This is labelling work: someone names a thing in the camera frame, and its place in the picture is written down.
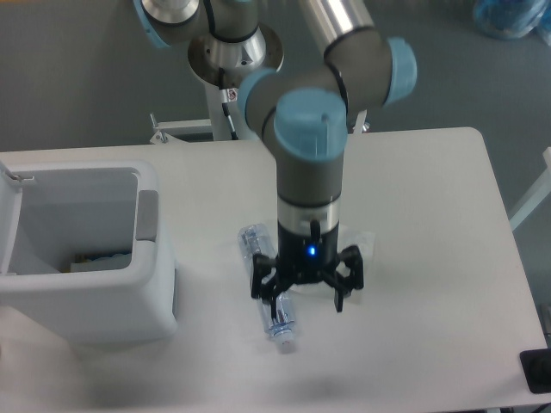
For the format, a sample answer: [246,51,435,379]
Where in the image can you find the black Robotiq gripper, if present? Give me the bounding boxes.
[251,223,364,321]

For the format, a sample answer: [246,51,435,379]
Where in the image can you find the crushed clear plastic bottle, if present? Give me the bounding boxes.
[237,223,299,355]

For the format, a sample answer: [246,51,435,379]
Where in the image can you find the clear plastic wrapper green stripe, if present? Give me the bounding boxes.
[296,227,377,305]

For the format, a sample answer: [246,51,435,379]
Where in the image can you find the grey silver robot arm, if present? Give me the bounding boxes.
[133,1,418,309]

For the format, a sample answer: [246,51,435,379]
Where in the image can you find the trash inside the can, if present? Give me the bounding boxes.
[59,250,132,273]

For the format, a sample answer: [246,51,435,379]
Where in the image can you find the white trash can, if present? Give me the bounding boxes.
[1,160,176,343]

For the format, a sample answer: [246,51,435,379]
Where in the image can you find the black device at table edge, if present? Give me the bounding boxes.
[519,348,550,394]

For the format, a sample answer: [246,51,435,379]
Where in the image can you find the blue plastic bag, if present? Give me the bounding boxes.
[473,0,550,40]

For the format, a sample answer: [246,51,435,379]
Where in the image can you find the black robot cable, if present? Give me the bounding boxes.
[217,66,239,141]

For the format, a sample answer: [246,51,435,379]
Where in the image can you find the white base frame with bolts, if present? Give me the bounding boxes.
[149,113,214,145]

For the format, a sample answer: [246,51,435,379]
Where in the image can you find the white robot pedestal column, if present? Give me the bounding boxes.
[188,23,284,141]

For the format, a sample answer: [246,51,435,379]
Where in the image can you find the white frame leg right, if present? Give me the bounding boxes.
[508,147,550,231]

